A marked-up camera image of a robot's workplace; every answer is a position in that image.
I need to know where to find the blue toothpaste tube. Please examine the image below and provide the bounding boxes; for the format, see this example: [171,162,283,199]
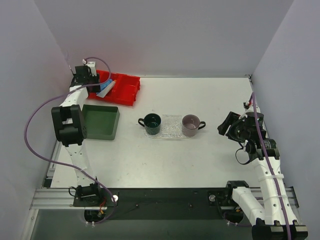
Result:
[100,79,113,91]

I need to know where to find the white toothpaste tube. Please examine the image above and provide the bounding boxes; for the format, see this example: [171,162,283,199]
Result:
[96,80,117,98]

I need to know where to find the purple ceramic mug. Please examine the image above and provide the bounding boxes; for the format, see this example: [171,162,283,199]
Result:
[182,114,206,137]

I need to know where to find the clear textured holder box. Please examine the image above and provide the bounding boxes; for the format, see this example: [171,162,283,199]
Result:
[160,114,183,134]

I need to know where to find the dark green mug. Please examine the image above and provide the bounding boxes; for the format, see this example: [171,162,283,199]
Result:
[138,113,162,135]

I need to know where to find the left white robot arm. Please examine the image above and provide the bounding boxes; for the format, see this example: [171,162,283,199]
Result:
[51,62,103,206]

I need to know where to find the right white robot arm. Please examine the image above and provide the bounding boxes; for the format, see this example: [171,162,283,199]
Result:
[217,112,308,240]

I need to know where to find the green metal tray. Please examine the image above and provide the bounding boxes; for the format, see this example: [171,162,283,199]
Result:
[82,104,120,141]

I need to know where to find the clear textured oval tray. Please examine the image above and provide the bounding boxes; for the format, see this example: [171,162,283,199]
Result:
[144,132,191,140]

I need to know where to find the red divided plastic bin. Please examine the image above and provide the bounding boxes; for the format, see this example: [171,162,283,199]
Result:
[88,73,141,107]

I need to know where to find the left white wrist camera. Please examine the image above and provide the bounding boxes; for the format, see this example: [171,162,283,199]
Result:
[82,59,97,76]

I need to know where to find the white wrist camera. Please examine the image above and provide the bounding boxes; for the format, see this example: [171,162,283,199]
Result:
[241,99,261,117]
[82,59,97,76]

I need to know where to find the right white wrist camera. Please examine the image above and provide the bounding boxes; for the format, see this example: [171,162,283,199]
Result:
[241,99,261,117]

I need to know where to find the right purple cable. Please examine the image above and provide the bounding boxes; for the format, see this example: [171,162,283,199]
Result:
[223,92,292,240]

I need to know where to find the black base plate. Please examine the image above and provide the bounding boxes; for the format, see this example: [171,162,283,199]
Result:
[73,187,244,222]

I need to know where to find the aluminium frame rail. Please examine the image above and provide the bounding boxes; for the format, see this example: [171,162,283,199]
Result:
[30,187,299,210]

